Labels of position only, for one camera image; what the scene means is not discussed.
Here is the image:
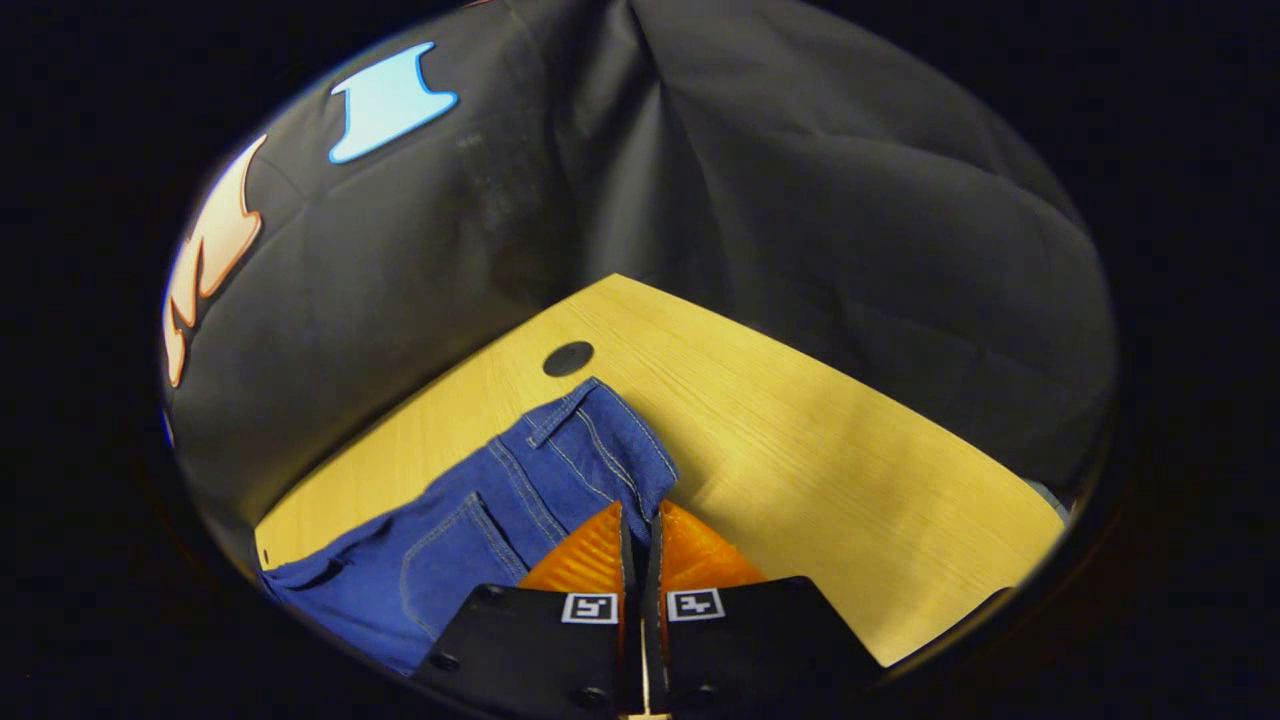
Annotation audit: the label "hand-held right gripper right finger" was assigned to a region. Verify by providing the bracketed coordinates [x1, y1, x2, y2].
[642, 500, 885, 717]

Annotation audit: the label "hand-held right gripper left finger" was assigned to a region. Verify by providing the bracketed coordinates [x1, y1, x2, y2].
[413, 500, 635, 717]

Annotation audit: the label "blue denim jeans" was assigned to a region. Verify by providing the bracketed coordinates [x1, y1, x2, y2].
[258, 378, 681, 676]

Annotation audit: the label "black backdrop cloth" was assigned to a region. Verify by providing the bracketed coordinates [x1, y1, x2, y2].
[160, 0, 1119, 581]

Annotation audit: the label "black round cable grommet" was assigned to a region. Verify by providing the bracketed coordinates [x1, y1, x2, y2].
[542, 341, 596, 378]

